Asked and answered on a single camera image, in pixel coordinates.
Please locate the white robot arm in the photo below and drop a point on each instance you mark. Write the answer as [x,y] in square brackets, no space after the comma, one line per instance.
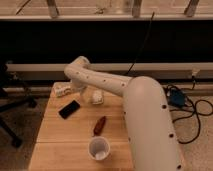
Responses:
[152,137]

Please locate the blue power adapter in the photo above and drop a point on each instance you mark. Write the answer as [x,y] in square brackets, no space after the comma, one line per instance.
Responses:
[176,98]

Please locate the black rectangular eraser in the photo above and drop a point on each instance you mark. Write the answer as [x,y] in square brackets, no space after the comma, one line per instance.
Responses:
[69,109]

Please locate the white small box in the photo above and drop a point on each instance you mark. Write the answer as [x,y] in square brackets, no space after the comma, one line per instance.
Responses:
[97,97]

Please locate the red chili pepper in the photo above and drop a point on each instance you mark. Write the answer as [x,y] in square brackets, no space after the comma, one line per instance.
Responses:
[99,126]

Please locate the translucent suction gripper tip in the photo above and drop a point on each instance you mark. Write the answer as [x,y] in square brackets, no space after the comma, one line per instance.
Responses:
[85,95]

